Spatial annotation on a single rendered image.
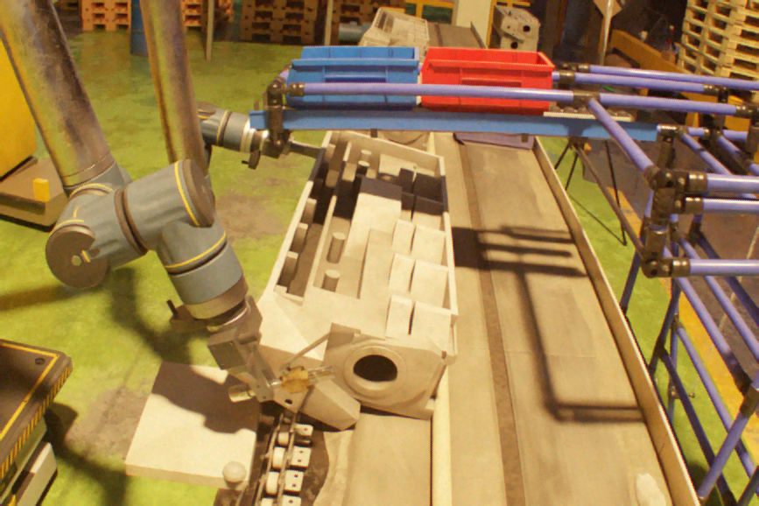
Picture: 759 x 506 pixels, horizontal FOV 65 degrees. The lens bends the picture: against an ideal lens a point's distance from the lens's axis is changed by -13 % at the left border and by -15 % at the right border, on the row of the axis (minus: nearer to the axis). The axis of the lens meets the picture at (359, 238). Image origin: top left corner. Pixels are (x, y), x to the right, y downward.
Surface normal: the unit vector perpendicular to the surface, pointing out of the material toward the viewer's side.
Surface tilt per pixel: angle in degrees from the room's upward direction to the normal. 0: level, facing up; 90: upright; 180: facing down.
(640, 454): 1
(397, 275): 31
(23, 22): 87
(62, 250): 90
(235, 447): 0
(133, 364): 0
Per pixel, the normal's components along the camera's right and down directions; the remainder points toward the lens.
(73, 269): 0.16, 0.46
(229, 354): -0.07, 0.44
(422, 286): 0.18, -0.52
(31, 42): 0.41, 0.36
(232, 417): 0.09, -0.89
